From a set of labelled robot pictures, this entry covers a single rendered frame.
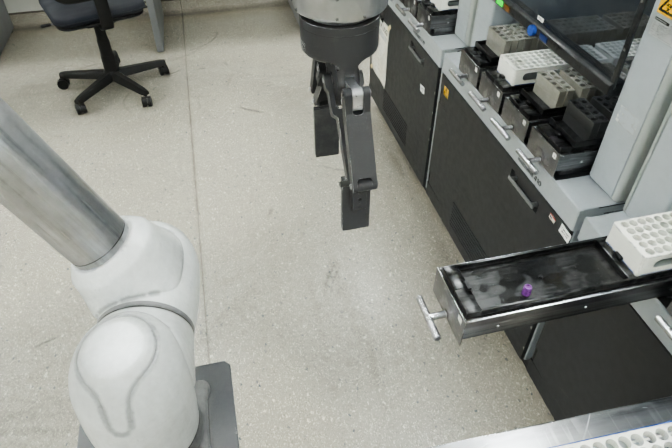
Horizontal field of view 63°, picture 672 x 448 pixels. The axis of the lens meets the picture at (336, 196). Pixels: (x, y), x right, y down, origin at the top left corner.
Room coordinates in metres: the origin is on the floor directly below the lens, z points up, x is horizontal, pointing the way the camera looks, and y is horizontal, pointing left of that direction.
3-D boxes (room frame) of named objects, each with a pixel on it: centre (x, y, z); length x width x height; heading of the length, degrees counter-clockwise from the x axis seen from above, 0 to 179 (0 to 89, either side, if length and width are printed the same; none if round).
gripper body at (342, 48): (0.50, 0.00, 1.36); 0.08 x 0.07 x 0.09; 14
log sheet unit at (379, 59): (2.45, -0.20, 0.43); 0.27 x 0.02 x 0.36; 14
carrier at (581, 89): (1.33, -0.64, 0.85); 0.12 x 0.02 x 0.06; 13
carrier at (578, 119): (1.16, -0.61, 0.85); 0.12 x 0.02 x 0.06; 14
